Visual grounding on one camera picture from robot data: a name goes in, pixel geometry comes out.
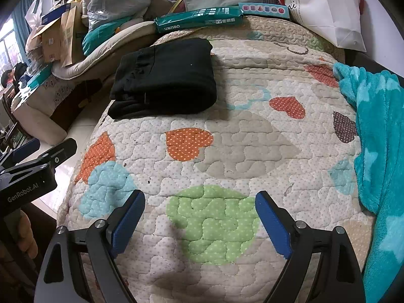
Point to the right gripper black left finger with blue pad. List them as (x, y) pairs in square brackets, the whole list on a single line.
[(62, 277)]

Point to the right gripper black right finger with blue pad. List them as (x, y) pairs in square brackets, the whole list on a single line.
[(338, 276)]

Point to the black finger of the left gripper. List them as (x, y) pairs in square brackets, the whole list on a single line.
[(54, 156)]

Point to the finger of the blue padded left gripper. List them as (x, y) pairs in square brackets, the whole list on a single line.
[(15, 156)]

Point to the black pants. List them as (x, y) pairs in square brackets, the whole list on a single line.
[(171, 78)]

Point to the person's left hand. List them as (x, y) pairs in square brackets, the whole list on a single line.
[(26, 241)]

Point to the beige patterned sofa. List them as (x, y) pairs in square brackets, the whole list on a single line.
[(48, 105)]

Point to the brown cardboard box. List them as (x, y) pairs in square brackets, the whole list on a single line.
[(62, 38)]

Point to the teal folded cloth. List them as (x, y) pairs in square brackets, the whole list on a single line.
[(98, 36)]

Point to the white plastic bag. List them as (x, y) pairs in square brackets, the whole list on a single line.
[(34, 14)]

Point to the cream quilted cushion pad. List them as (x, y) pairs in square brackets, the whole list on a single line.
[(104, 50)]

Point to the quilted heart pattern bedspread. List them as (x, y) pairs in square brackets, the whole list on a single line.
[(279, 124)]

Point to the clear plastic bag of clothes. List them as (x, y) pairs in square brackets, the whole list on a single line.
[(100, 12)]

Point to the teal fleece blanket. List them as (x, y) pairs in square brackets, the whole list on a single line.
[(378, 102)]

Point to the teal deli paper pack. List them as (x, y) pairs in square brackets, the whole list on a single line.
[(231, 15)]

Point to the light blue shapes toy box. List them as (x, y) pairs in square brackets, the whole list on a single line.
[(266, 10)]

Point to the white paper shopping bag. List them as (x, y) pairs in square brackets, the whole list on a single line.
[(337, 21)]

